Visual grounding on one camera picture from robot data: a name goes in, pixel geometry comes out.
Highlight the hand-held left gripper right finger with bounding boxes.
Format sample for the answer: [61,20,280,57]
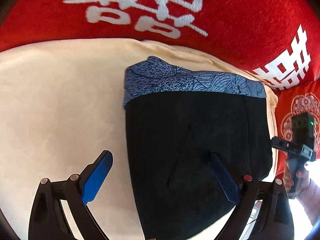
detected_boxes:
[209,152,294,240]

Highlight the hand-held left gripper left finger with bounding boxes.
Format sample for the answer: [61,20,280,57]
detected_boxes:
[28,150,113,240]

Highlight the black pants with blue waistband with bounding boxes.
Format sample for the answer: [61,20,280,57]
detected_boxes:
[122,56,273,240]

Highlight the person's right forearm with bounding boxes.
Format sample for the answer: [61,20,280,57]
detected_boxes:
[299,177,320,228]

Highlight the person's right hand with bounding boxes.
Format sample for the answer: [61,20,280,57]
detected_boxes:
[282,165,311,196]

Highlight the red floral print cloth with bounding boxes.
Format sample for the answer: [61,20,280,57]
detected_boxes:
[272,80,320,161]

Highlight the cream cloth sheet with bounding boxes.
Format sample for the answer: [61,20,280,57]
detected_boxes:
[0,38,279,240]

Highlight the red blanket with white print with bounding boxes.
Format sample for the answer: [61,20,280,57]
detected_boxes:
[0,0,320,91]

